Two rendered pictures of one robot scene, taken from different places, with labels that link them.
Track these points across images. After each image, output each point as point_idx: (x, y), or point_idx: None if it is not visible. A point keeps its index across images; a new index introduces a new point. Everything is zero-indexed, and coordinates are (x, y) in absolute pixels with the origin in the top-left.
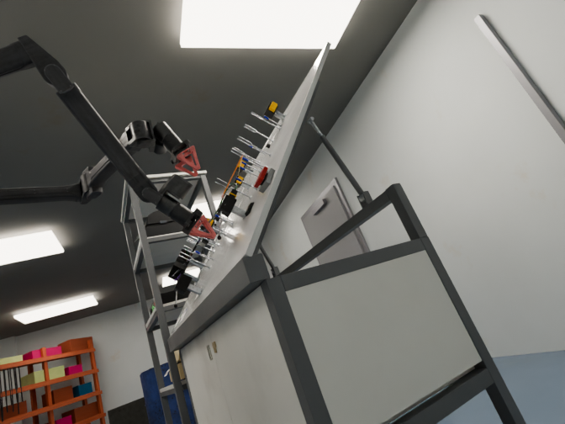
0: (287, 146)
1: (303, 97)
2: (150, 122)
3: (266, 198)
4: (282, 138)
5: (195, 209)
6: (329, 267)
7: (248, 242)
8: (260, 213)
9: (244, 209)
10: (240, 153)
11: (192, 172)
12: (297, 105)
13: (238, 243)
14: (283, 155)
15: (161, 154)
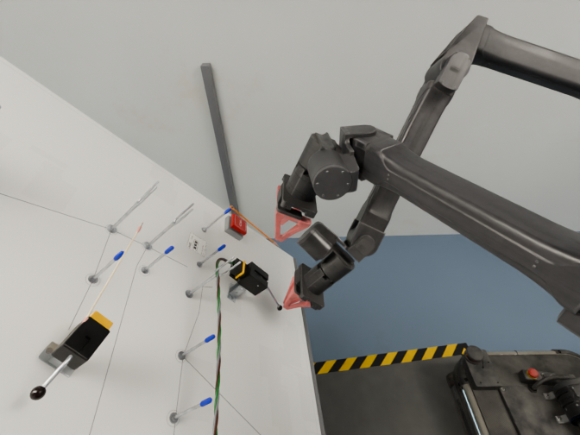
0: (204, 196)
1: (90, 130)
2: (340, 131)
3: (255, 233)
4: (126, 193)
5: (304, 264)
6: None
7: (286, 255)
8: (267, 241)
9: (194, 322)
10: (182, 214)
11: (283, 234)
12: (58, 135)
13: (275, 285)
14: (215, 204)
15: (331, 199)
